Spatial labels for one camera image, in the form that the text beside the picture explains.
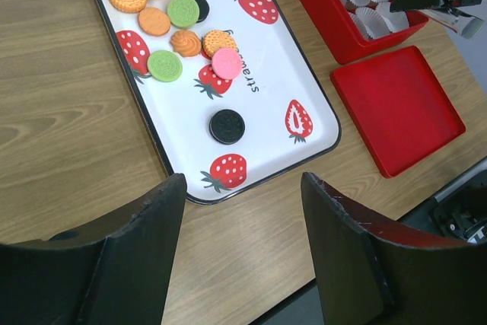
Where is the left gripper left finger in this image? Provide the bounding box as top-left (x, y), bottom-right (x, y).
top-left (1, 174), bottom-right (187, 324)

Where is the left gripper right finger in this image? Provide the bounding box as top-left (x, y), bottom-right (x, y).
top-left (301, 172), bottom-right (486, 324)

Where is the black cookie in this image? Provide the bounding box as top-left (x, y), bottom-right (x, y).
top-left (194, 0), bottom-right (210, 23)
top-left (208, 109), bottom-right (245, 145)

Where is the pink cookie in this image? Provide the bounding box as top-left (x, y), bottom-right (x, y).
top-left (212, 48), bottom-right (242, 79)

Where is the round waffle cookie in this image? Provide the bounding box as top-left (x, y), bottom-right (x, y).
top-left (202, 30), bottom-right (237, 59)

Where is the red cookie box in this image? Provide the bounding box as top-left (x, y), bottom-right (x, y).
top-left (300, 0), bottom-right (428, 65)

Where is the red box lid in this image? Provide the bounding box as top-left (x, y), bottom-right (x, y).
top-left (330, 46), bottom-right (466, 178)

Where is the white strawberry tray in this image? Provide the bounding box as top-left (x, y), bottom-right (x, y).
top-left (95, 0), bottom-right (341, 205)

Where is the green cookie lower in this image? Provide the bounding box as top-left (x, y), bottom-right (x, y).
top-left (147, 50), bottom-right (183, 82)

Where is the green cookie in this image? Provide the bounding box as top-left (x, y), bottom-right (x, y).
top-left (167, 0), bottom-right (199, 29)
top-left (147, 50), bottom-right (183, 82)

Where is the orange swirl cookie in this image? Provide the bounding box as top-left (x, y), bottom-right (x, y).
top-left (170, 30), bottom-right (202, 57)

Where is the green cookie upper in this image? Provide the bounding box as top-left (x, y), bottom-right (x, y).
top-left (167, 0), bottom-right (199, 29)

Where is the plain orange round cookie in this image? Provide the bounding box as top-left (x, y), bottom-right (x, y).
top-left (138, 7), bottom-right (171, 37)

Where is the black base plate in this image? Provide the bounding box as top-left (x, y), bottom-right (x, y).
top-left (399, 158), bottom-right (486, 244)

